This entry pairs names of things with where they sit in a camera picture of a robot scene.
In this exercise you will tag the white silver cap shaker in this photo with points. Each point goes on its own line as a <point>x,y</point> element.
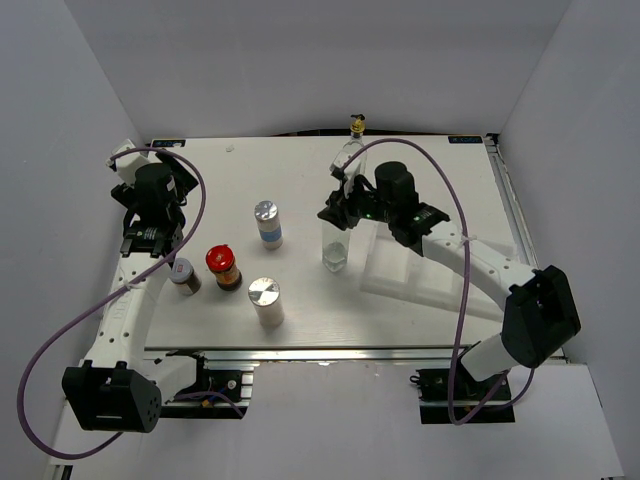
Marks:
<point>265,296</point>

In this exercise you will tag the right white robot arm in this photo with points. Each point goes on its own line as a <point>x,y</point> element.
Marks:
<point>539,312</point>

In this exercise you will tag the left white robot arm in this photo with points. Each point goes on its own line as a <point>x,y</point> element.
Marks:
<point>116,388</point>

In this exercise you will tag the left blue corner sticker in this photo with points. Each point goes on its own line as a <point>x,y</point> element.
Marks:
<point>168,143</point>

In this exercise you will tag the glass bottle with dark sauce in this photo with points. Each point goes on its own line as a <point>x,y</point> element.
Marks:
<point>354,144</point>

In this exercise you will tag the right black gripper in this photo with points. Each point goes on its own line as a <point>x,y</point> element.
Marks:
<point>339,208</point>

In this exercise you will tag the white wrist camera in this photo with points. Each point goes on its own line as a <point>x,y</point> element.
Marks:
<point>126,166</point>
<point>345,165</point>

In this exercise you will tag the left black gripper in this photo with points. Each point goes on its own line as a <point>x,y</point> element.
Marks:
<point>183,182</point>

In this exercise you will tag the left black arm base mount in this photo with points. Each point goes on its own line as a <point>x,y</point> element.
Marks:
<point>196,387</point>

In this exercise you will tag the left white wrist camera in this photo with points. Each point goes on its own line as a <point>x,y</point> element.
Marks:
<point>126,166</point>

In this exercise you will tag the right blue corner sticker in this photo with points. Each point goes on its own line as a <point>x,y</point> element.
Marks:
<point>465,139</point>

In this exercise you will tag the white three-slot organizer tray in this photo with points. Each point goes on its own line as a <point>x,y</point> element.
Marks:
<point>394,271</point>

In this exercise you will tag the blue label silver cap shaker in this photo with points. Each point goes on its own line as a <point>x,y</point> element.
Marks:
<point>267,218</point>

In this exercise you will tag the clear glass bottle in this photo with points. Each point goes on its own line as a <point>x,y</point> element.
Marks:
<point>335,247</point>

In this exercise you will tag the small brown spice jar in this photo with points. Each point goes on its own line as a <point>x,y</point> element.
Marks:
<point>184,277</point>

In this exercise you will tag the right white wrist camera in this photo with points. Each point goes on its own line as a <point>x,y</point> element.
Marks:
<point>345,165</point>

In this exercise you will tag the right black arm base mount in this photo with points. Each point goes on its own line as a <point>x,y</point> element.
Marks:
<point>432,386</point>

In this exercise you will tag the blue corner sticker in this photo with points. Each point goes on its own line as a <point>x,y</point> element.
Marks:
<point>465,139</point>
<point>168,143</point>

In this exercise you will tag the red lid sauce jar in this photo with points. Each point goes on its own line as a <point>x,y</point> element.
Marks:
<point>221,262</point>

